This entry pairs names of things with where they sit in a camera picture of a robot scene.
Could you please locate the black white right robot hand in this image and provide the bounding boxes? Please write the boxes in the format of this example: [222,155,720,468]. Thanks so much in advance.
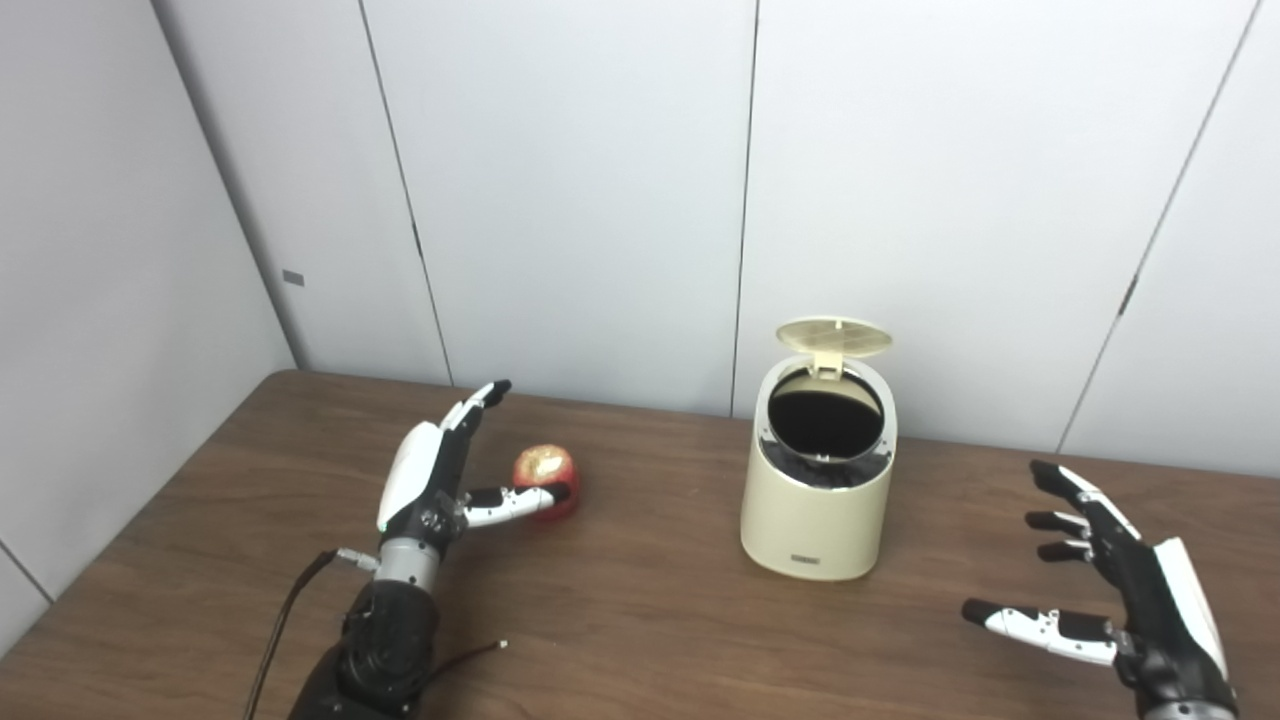
[962,460,1239,717]

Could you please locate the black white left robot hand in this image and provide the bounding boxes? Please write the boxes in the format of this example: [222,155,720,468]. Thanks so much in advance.
[376,379,572,549]

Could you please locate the red apple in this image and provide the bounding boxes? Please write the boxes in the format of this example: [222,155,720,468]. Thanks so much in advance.
[513,444,582,522]

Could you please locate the cream-colored round bin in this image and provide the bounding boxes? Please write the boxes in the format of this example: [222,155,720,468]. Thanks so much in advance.
[740,352,898,582]

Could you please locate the cream round bin lid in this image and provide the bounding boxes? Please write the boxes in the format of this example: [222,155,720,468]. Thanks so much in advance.
[776,317,894,380]

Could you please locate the thin white-tipped loose wire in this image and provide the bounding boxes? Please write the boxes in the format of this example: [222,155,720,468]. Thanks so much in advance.
[425,641,508,693]

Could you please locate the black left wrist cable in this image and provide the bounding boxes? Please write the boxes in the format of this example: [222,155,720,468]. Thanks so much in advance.
[242,547,382,720]

